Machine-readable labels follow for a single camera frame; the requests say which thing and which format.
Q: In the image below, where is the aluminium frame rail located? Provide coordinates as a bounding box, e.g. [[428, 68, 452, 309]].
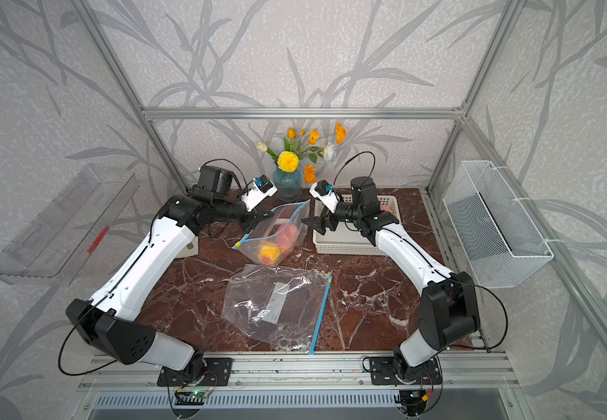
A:
[[74, 352, 520, 392]]

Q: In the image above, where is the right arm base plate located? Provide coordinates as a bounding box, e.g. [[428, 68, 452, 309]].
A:
[[362, 356, 443, 386]]

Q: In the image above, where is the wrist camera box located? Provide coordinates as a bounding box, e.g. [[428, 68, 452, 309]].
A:
[[310, 180, 342, 214], [240, 175, 277, 212]]

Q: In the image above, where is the left circuit board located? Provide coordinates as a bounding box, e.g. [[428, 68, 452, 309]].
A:
[[174, 388, 213, 406]]

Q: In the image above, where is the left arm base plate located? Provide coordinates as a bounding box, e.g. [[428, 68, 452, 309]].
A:
[[156, 357, 233, 388]]

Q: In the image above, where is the right circuit board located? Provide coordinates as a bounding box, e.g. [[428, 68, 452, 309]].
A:
[[395, 390, 431, 410]]

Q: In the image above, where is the white wire mesh basket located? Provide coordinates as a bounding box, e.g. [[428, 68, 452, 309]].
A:
[[443, 160, 554, 289]]

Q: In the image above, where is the circuit board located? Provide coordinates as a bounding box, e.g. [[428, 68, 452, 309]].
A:
[[395, 390, 431, 410], [174, 388, 213, 406]]

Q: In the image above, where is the white perforated plastic basket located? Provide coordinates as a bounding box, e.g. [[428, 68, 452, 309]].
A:
[[312, 194, 401, 257]]

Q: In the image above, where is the clear plastic wall tray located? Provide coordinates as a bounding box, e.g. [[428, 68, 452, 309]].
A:
[[0, 164, 140, 286]]

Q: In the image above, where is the blue glass vase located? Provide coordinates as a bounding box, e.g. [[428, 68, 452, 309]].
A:
[[273, 168, 303, 203]]

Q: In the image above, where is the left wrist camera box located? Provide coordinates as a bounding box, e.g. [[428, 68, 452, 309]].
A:
[[240, 175, 277, 212]]

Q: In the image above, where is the clear zip-top bag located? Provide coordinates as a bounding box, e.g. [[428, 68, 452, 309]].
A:
[[233, 201, 310, 267], [222, 264, 332, 355]]

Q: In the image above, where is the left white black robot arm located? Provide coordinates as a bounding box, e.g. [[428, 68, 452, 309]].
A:
[[66, 164, 274, 380]]

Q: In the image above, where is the yellow peach with leaf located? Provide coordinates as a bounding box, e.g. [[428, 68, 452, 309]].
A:
[[257, 241, 282, 266]]

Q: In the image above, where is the orange yellow flower bouquet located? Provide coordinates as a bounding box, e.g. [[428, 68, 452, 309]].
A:
[[256, 124, 347, 185]]

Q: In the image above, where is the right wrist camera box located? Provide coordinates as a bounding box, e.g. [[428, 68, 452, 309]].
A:
[[310, 180, 342, 214]]

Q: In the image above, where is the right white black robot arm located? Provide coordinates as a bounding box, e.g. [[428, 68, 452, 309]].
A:
[[303, 177, 480, 379]]

